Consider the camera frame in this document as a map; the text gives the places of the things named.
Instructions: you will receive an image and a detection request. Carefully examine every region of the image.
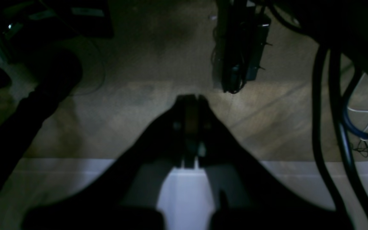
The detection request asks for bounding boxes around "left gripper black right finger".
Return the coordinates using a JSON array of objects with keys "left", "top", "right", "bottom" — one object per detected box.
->
[{"left": 199, "top": 96, "right": 354, "bottom": 230}]

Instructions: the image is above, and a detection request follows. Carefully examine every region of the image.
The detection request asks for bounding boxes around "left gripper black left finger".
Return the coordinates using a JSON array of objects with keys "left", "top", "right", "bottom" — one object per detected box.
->
[{"left": 21, "top": 95, "right": 191, "bottom": 230}]

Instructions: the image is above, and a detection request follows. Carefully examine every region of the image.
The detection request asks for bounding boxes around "blue cable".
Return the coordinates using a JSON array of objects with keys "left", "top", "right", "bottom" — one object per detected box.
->
[{"left": 342, "top": 96, "right": 368, "bottom": 142}]

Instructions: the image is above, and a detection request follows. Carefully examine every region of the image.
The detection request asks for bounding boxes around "thick black cable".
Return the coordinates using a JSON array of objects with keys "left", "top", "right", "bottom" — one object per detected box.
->
[{"left": 311, "top": 45, "right": 368, "bottom": 230}]

